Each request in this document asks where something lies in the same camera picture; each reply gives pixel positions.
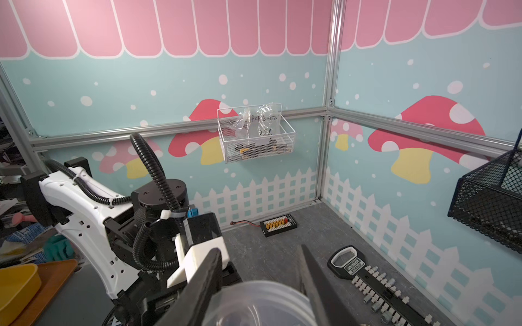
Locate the clear plastic zip bag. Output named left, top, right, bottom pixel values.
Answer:
left=231, top=103, right=282, bottom=139

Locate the black wire mesh basket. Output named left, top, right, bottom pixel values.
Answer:
left=447, top=136, right=521, bottom=253

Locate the yellow plastic bin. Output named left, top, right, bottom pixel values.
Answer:
left=1, top=264, right=42, bottom=326

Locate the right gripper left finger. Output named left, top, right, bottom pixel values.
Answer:
left=156, top=248, right=222, bottom=326

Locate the white wire basket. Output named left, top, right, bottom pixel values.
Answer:
left=216, top=103, right=296, bottom=164

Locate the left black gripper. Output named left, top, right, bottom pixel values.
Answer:
left=110, top=262, right=243, bottom=325

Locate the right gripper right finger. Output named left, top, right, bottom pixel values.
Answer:
left=297, top=244, right=359, bottom=325

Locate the black socket holder rail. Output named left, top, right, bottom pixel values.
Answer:
left=327, top=246, right=440, bottom=325

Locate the black parallel charging board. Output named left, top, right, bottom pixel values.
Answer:
left=260, top=214, right=298, bottom=237

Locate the clear candy jar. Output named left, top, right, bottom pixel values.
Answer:
left=202, top=281, right=317, bottom=325

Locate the orange tray outside cell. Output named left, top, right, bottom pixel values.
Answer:
left=11, top=259, right=78, bottom=326

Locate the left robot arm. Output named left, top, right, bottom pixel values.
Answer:
left=20, top=133, right=241, bottom=325

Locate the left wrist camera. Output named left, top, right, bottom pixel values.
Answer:
left=167, top=213, right=230, bottom=288

